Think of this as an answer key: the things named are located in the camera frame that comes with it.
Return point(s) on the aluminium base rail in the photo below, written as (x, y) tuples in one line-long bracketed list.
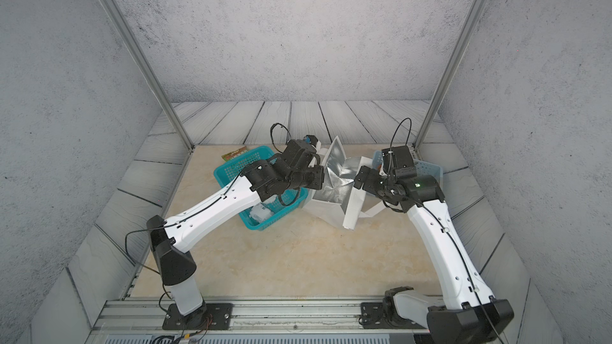
[(267, 320)]

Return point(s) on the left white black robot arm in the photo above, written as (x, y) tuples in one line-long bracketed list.
[(173, 238)]

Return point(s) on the aluminium frame post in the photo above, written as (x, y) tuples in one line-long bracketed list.
[(469, 26), (121, 25)]

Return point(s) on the right aluminium frame post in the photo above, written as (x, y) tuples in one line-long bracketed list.
[(469, 26)]

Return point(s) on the green brown snack packet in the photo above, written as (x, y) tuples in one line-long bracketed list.
[(235, 153)]

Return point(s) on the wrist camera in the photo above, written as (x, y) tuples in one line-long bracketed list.
[(398, 163), (314, 141)]

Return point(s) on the white insulated delivery bag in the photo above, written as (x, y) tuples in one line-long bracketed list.
[(339, 203)]

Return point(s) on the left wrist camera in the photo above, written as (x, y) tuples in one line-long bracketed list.
[(314, 141)]

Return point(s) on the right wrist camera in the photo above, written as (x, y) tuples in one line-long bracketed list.
[(398, 163)]

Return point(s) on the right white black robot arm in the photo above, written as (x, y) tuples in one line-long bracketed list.
[(468, 311)]

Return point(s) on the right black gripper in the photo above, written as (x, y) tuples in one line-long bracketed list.
[(360, 176)]

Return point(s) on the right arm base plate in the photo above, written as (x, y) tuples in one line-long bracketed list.
[(380, 316)]

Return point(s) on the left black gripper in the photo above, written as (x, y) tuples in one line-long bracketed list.
[(319, 172)]

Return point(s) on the light blue plastic basket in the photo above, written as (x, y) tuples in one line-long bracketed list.
[(422, 168)]

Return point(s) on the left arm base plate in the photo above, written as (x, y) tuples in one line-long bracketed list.
[(211, 317)]

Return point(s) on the teal plastic basket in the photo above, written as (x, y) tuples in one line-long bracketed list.
[(227, 172)]

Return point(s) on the left aluminium frame post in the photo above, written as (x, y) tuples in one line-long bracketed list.
[(121, 25)]

